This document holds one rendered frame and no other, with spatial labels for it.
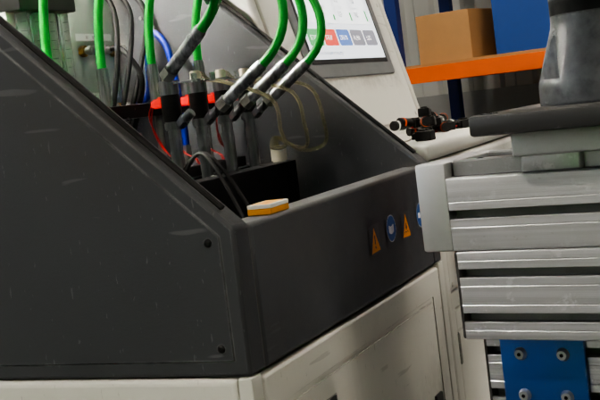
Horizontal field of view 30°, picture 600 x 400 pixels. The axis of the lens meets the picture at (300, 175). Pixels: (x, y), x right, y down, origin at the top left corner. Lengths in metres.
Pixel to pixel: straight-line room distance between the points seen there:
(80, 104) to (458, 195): 0.43
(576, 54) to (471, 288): 0.25
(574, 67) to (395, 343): 0.65
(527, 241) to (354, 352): 0.43
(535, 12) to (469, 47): 0.47
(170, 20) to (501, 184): 0.97
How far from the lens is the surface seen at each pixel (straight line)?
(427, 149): 1.82
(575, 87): 1.06
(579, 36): 1.07
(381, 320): 1.55
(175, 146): 1.59
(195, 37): 1.46
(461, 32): 7.27
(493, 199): 1.11
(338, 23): 2.25
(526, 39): 7.17
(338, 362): 1.41
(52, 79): 1.27
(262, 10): 1.96
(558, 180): 1.08
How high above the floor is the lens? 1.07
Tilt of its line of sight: 4 degrees down
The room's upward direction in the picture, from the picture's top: 7 degrees counter-clockwise
